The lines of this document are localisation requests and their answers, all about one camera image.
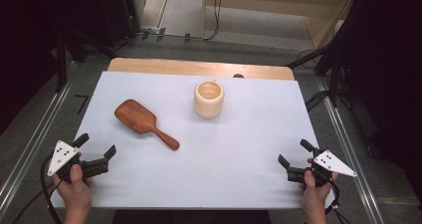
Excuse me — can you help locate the black hanging cable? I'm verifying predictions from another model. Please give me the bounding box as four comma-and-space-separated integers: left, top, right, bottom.
201, 0, 224, 42

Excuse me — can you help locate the aluminium rail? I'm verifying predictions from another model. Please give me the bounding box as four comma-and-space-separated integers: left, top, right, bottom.
0, 60, 80, 216
316, 76, 386, 224

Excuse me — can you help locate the black floor cable bundle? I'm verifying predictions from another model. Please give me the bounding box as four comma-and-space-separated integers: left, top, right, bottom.
304, 90, 331, 113
286, 47, 333, 70

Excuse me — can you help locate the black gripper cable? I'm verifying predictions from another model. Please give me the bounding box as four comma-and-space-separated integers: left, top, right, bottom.
11, 153, 65, 224
323, 177, 352, 224

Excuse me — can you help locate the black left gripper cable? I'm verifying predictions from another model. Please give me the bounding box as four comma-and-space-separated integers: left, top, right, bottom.
11, 153, 65, 224

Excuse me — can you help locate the brown wooden hairbrush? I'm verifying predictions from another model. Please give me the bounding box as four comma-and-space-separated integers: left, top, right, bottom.
113, 99, 181, 151

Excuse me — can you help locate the light wooden shelf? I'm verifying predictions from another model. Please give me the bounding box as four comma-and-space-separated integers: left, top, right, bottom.
201, 0, 362, 51

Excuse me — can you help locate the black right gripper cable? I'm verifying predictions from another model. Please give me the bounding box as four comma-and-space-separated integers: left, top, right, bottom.
323, 177, 352, 224

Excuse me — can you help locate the white board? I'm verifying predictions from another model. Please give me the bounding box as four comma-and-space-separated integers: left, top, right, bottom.
49, 71, 336, 210

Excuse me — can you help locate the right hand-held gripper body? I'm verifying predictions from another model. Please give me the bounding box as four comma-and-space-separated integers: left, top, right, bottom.
287, 147, 358, 188

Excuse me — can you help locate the light wooden table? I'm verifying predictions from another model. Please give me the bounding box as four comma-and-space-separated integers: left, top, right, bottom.
107, 57, 296, 82

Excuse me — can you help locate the black metal stand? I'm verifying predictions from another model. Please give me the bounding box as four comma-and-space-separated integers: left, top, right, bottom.
53, 26, 117, 95
313, 34, 353, 109

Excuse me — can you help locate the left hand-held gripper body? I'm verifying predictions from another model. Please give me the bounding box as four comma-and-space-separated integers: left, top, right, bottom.
47, 139, 110, 184

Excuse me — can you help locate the dark curtain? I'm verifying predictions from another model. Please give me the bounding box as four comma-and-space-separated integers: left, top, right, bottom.
0, 0, 69, 136
342, 0, 422, 202

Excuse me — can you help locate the cream ribbed cup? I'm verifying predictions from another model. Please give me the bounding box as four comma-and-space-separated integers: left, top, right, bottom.
193, 80, 226, 119

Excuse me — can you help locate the person's left hand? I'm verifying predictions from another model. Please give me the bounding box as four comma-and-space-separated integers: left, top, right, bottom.
49, 163, 95, 213

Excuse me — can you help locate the black cabinet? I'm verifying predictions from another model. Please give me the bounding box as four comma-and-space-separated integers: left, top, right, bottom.
64, 0, 142, 49

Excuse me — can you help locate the person's right hand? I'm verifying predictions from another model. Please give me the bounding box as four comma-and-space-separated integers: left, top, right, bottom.
299, 157, 339, 216

